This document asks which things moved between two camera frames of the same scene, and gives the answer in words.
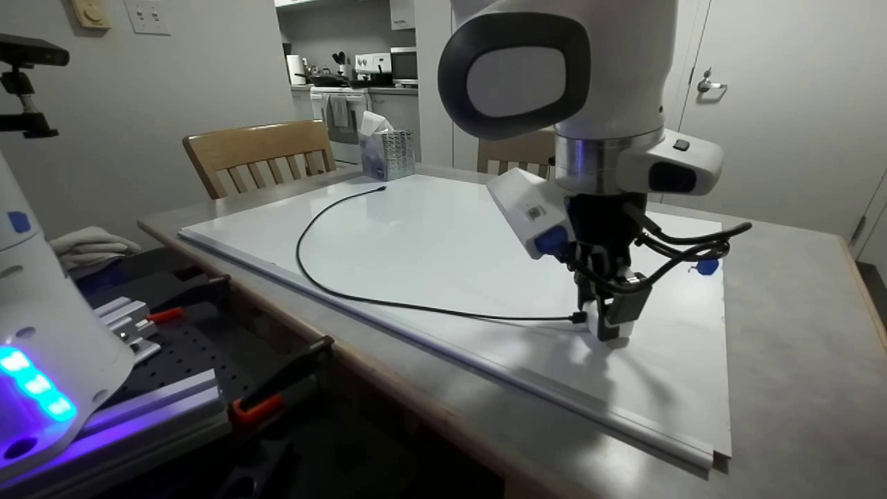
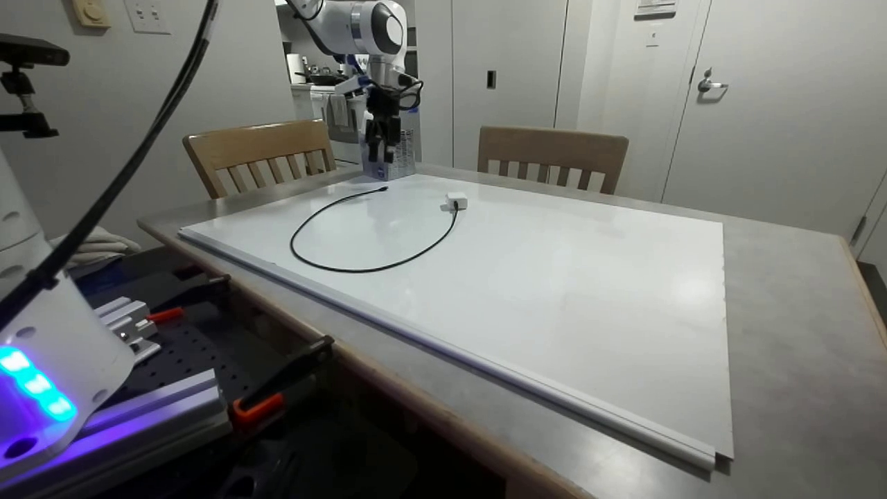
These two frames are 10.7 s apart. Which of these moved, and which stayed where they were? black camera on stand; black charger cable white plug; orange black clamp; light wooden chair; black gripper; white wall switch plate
Moved: black charger cable white plug; black gripper
Stayed: white wall switch plate; orange black clamp; light wooden chair; black camera on stand
